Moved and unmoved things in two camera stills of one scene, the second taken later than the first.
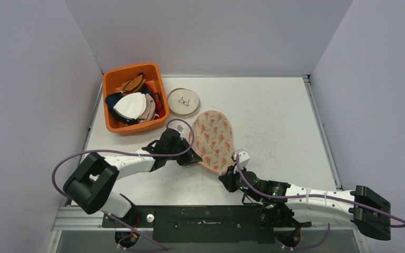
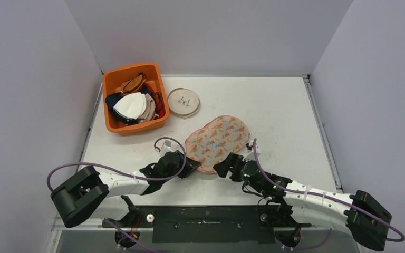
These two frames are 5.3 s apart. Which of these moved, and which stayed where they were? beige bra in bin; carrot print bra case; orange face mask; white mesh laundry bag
Moved: carrot print bra case
Stayed: beige bra in bin; white mesh laundry bag; orange face mask
